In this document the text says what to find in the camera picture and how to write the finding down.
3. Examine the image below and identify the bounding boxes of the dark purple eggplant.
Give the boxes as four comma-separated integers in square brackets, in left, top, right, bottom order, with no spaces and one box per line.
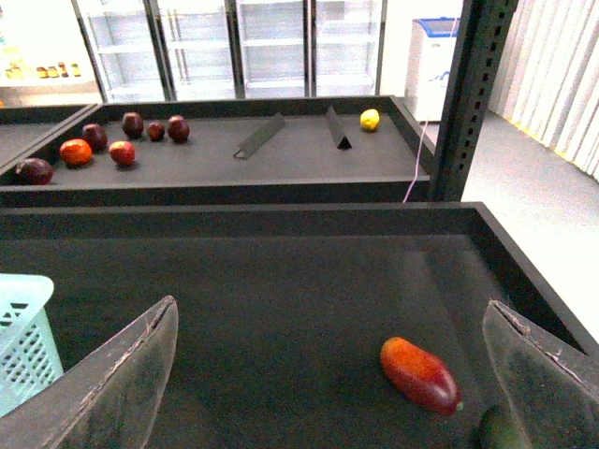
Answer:
[15,158,54,185]

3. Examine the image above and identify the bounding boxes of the black triangular divider bar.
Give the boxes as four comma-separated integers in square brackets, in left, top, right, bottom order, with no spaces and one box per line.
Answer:
[325,106,352,151]

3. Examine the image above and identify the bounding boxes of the yellow lemon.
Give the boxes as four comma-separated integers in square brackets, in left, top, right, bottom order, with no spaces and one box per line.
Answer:
[359,109,380,133]

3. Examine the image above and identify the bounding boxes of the black metal rack post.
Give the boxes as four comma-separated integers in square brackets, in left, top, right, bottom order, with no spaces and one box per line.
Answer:
[429,0,519,202]

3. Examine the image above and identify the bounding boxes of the orange tomato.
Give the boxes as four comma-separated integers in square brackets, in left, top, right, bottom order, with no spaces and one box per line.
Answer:
[59,138,93,167]

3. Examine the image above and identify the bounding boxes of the flat black divider bar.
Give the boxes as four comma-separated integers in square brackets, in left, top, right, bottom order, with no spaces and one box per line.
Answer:
[233,112,285,160]

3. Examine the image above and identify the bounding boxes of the black near produce tray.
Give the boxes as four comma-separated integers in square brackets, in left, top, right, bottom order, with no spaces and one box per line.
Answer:
[1,204,598,448]

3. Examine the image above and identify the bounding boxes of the small red apple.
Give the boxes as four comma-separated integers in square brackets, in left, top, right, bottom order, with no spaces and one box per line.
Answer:
[109,141,136,167]

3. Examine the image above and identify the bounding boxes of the red orange mango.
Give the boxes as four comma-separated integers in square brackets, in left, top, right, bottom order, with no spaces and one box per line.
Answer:
[379,337,463,415]

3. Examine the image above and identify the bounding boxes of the small dark red plum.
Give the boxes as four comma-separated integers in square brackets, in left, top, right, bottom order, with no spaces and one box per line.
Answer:
[147,121,166,142]

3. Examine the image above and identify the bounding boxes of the green avocado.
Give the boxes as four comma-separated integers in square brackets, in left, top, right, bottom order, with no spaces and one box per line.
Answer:
[478,405,527,449]

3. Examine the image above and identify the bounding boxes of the black produce tray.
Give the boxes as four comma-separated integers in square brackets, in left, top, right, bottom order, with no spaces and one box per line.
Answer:
[1,204,598,448]
[1,96,434,208]

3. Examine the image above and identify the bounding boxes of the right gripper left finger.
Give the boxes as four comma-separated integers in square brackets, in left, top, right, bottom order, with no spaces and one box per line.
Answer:
[1,297,179,448]

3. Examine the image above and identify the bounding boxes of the light blue plastic basket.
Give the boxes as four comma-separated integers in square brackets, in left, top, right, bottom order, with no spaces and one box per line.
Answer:
[1,274,64,415]

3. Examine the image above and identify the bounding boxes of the white pink cable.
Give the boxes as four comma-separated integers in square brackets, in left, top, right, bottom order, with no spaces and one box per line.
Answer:
[402,119,430,204]

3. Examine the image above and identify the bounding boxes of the glass door refrigerator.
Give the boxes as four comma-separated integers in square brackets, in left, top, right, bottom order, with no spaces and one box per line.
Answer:
[73,0,387,103]

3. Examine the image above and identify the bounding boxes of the white chest freezer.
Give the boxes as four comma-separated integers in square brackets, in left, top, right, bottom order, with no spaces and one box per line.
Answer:
[403,17,460,123]

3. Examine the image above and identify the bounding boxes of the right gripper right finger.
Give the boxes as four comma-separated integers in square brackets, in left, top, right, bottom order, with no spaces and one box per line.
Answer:
[482,300,598,448]

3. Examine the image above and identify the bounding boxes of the black far produce tray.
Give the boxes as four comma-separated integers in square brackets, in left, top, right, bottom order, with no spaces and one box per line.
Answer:
[1,96,434,208]

